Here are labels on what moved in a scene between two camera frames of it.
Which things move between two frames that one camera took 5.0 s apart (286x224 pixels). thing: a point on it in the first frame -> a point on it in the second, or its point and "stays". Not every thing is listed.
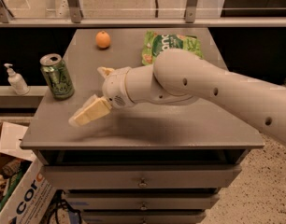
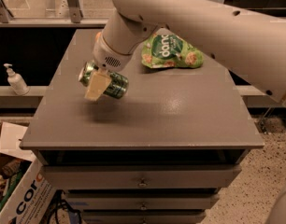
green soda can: [58, 77] -> [117, 87]
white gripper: [115, 87] -> [107, 57]
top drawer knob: [143, 184] stays
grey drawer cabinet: [150, 163] stays
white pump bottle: [17, 81] stays
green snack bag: [155, 42] stays
